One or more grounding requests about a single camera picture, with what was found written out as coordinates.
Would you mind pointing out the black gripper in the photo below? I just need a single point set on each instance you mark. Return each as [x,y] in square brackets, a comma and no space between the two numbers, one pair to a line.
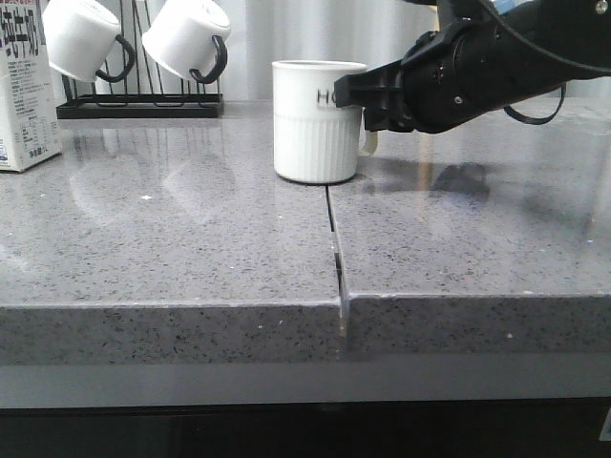
[465,71]

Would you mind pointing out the white ribbed HOME mug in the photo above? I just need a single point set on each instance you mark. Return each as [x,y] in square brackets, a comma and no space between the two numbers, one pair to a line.
[316,142]

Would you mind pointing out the white blue milk carton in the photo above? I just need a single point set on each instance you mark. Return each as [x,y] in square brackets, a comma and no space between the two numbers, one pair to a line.
[30,131]

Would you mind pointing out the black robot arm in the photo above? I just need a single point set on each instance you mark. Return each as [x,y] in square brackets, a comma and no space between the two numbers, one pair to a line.
[564,41]

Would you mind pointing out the white mug black handle right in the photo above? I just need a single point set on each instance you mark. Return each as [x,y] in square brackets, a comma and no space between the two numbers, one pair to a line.
[187,38]

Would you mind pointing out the white mug black handle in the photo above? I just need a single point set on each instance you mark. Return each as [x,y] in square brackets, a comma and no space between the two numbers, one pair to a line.
[80,36]
[187,38]

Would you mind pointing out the black wire mug rack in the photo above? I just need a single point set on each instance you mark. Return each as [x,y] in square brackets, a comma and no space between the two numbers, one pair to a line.
[148,91]

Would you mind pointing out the white mug black handle left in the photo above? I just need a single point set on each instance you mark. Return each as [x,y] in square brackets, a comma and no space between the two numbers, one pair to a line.
[80,36]

